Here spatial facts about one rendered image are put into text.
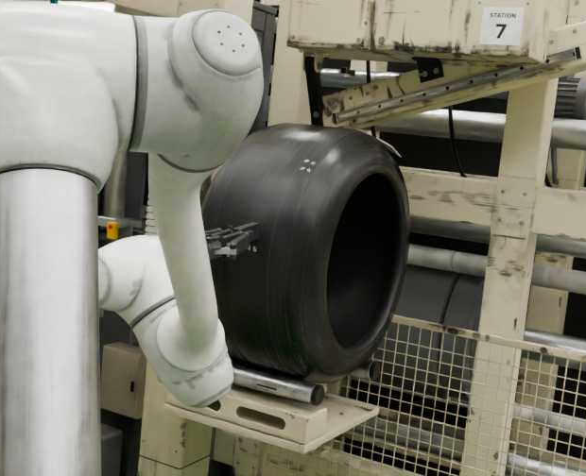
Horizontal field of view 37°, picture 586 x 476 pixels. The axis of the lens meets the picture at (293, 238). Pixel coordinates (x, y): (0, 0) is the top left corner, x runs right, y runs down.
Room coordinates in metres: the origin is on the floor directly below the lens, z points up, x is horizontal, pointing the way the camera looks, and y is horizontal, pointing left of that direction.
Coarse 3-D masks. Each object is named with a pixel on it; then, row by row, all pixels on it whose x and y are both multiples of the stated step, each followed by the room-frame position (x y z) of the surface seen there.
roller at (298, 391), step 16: (240, 368) 1.81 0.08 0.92; (256, 368) 1.80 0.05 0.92; (240, 384) 1.81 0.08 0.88; (256, 384) 1.78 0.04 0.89; (272, 384) 1.76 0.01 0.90; (288, 384) 1.74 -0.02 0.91; (304, 384) 1.73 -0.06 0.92; (320, 384) 1.73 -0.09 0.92; (304, 400) 1.72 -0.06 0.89; (320, 400) 1.73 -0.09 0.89
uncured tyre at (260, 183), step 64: (320, 128) 1.85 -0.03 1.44; (256, 192) 1.70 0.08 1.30; (320, 192) 1.68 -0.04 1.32; (384, 192) 2.07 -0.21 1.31; (256, 256) 1.66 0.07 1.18; (320, 256) 1.66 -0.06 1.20; (384, 256) 2.11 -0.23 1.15; (256, 320) 1.68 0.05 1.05; (320, 320) 1.68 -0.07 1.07; (384, 320) 1.96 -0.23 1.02
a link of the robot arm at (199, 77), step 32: (160, 32) 0.82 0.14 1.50; (192, 32) 0.80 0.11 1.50; (224, 32) 0.81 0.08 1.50; (160, 64) 0.81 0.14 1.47; (192, 64) 0.79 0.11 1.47; (224, 64) 0.79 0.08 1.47; (256, 64) 0.82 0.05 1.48; (160, 96) 0.81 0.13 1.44; (192, 96) 0.81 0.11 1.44; (224, 96) 0.81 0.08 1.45; (256, 96) 0.84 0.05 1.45; (160, 128) 0.82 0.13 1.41; (192, 128) 0.83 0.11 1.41; (224, 128) 0.85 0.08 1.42; (192, 160) 0.91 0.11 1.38; (224, 160) 0.94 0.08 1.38
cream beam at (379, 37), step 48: (336, 0) 2.11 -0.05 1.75; (384, 0) 2.05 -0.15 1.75; (432, 0) 2.00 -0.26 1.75; (480, 0) 1.94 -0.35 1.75; (528, 0) 1.89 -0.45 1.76; (336, 48) 2.12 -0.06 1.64; (384, 48) 2.05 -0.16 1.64; (432, 48) 1.99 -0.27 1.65; (480, 48) 1.94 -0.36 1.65; (528, 48) 1.89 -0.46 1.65
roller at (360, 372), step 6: (372, 360) 1.98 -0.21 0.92; (360, 366) 1.97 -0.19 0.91; (366, 366) 1.96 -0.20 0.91; (372, 366) 1.96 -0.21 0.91; (378, 366) 1.98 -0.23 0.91; (354, 372) 1.98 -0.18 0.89; (360, 372) 1.97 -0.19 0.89; (366, 372) 1.96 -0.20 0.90; (372, 372) 1.96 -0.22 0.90; (378, 372) 1.98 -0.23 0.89; (366, 378) 1.97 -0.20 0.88; (372, 378) 1.97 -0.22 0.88
